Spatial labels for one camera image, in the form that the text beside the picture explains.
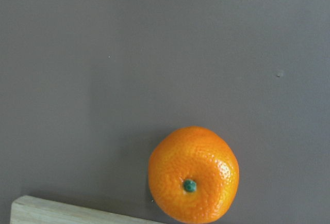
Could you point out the orange mandarin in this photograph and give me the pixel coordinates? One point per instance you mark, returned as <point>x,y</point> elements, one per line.
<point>193,175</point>

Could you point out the wooden cutting board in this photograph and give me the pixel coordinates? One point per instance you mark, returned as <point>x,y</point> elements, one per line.
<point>28,209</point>

